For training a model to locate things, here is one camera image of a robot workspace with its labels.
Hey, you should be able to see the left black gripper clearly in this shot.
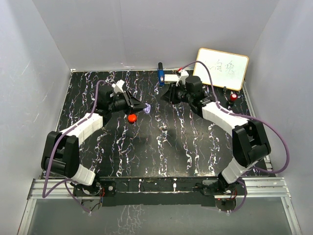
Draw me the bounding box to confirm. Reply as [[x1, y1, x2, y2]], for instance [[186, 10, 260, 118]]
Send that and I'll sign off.
[[109, 90, 147, 115]]

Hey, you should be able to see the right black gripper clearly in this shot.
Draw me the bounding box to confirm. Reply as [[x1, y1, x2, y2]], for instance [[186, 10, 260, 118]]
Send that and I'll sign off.
[[161, 81, 193, 105]]

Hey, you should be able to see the purple earbud charging case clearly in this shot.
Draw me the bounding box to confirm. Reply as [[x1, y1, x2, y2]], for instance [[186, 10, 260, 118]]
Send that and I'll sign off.
[[143, 103, 151, 114]]

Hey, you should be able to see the red earbud charging case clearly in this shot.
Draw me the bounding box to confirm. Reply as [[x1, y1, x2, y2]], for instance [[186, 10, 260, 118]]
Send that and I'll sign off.
[[128, 114, 137, 123]]

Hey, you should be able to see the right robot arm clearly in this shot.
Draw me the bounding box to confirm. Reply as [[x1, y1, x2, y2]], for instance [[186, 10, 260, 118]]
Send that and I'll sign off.
[[161, 76, 271, 194]]

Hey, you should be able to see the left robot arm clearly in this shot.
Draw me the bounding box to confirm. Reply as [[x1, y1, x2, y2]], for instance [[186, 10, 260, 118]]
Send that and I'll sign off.
[[41, 84, 151, 195]]

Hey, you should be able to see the white pink cardboard box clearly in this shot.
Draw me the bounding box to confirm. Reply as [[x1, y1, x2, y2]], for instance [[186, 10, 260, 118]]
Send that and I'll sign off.
[[164, 74, 179, 84]]

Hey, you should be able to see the blue black device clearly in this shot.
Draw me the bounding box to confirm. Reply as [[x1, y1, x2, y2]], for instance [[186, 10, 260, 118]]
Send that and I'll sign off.
[[157, 62, 165, 86]]

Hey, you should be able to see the red emergency stop button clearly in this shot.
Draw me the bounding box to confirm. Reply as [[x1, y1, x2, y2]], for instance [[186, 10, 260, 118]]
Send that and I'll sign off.
[[227, 93, 238, 106]]

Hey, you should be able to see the black front base bar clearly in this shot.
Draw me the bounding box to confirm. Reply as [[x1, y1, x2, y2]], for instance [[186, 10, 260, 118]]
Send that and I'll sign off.
[[99, 177, 245, 207]]

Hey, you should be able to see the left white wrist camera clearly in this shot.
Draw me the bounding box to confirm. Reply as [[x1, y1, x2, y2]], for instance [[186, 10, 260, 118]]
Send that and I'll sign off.
[[112, 80, 125, 94]]

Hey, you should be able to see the white whiteboard with wooden frame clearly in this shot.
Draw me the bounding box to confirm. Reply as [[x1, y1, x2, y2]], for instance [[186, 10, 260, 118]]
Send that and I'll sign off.
[[193, 48, 249, 91]]

